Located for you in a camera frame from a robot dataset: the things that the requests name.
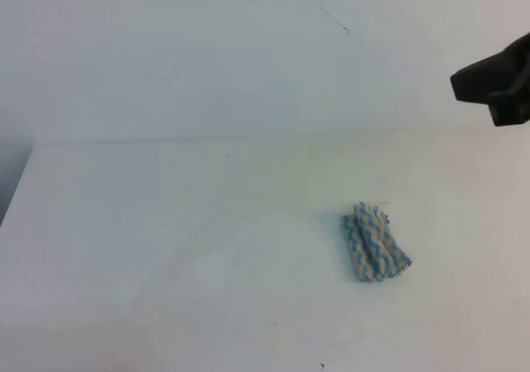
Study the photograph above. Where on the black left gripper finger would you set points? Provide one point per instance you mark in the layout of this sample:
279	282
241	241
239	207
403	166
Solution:
497	73

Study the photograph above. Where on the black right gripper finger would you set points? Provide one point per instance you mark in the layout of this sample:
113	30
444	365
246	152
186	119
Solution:
510	106

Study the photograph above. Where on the blue and white striped rag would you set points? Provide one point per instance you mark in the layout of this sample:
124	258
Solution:
374	253

